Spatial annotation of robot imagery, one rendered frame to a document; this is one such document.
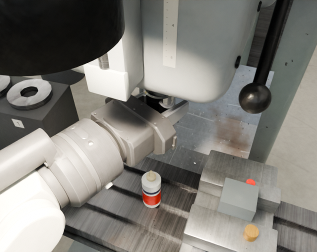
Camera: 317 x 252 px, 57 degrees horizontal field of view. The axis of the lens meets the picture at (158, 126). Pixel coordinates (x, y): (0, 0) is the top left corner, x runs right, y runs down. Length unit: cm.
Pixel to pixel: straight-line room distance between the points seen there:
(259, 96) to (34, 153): 22
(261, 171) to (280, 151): 146
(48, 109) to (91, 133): 29
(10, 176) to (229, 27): 24
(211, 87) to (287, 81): 55
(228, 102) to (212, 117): 6
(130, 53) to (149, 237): 46
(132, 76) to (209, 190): 38
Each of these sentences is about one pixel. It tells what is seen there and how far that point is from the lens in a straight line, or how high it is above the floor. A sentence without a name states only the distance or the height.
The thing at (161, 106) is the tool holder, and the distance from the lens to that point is 40.
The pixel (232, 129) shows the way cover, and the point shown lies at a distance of 82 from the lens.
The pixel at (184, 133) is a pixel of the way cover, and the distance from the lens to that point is 83.
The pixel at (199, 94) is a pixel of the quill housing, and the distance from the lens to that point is 28.
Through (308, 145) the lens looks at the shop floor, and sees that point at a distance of 223.
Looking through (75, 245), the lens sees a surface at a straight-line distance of 74.
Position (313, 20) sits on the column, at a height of 123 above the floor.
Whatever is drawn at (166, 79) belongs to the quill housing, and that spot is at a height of 134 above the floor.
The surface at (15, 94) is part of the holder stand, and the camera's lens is 67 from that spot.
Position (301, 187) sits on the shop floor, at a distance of 199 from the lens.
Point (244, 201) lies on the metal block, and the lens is 53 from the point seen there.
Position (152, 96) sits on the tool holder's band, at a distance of 40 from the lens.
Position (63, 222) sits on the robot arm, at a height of 123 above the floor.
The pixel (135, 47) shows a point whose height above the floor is 138.
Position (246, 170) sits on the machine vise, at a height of 100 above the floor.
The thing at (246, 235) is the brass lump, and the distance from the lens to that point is 52.
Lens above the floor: 151
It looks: 46 degrees down
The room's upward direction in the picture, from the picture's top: straight up
